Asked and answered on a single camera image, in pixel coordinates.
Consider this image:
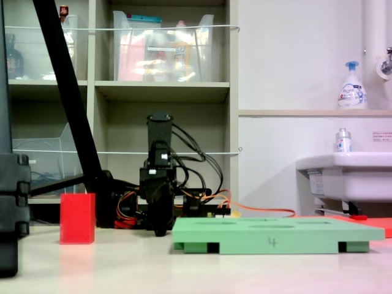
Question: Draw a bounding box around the red square block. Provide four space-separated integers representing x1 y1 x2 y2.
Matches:
59 192 96 245

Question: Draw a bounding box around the orange flat block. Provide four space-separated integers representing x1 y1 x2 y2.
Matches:
306 215 392 239

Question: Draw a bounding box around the red and black base clamp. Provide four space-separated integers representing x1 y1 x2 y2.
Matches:
115 214 145 229

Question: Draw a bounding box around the circuit board with green terminal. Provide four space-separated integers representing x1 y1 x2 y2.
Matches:
206 209 240 219

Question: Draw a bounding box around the beige shelf unit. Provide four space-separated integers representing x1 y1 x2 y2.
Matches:
0 0 240 205

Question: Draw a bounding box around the thin black tripod brace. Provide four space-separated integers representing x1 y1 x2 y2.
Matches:
29 173 86 197

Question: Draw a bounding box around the clear slanted storage bin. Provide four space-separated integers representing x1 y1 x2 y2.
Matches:
12 122 87 197

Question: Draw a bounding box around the green shape sorting board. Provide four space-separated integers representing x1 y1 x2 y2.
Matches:
171 216 385 255

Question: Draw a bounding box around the large clear storage bin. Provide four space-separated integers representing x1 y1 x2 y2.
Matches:
112 10 215 83

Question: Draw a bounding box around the bottle with orange label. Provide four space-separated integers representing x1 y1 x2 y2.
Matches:
170 42 191 81

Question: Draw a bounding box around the black notched tripod leg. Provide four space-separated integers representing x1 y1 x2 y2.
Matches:
0 0 31 278

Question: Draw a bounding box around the white sink label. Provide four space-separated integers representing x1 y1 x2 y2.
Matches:
307 170 325 197

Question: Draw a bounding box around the dark glass bottle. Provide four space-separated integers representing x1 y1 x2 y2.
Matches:
4 33 25 80

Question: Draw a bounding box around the small clear sanitizer bottle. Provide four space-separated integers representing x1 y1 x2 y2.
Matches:
334 127 352 153

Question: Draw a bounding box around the white sink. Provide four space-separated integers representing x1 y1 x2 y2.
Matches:
295 151 392 216

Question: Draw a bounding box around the white pump soap bottle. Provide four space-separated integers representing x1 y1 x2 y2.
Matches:
336 60 368 110

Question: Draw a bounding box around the metal faucet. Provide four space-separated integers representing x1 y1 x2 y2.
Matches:
375 47 392 81

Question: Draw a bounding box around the black servo wire bundle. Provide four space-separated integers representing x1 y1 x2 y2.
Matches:
173 153 224 200
171 122 206 163

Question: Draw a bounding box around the thin orange wire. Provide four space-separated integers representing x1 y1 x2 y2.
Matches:
202 189 296 219

